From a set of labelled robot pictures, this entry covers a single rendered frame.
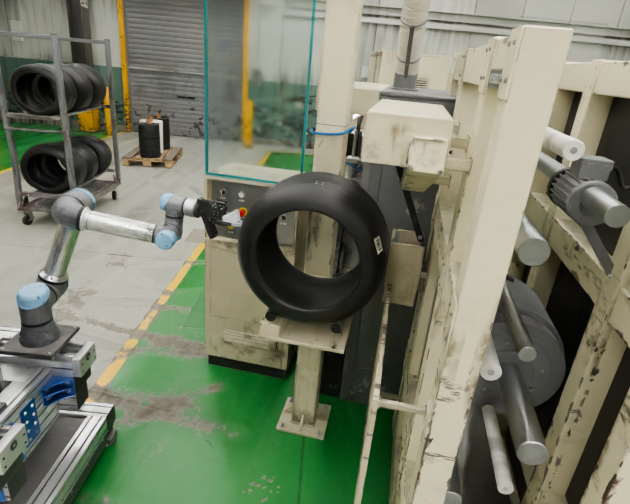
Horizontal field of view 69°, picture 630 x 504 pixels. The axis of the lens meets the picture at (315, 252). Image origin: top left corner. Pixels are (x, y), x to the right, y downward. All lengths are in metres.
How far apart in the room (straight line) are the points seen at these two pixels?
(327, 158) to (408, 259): 0.57
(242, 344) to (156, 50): 9.28
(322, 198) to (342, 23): 0.72
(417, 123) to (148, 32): 10.43
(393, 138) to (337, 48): 0.72
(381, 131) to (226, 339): 1.97
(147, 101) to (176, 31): 1.68
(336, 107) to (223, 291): 1.36
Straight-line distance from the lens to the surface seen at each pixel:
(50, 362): 2.25
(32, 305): 2.15
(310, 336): 2.00
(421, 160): 1.27
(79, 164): 5.51
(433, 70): 5.16
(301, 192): 1.67
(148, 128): 8.25
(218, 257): 2.74
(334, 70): 1.99
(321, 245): 2.14
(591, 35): 12.12
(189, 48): 11.27
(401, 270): 2.07
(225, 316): 2.90
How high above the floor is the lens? 1.90
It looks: 23 degrees down
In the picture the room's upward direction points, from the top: 5 degrees clockwise
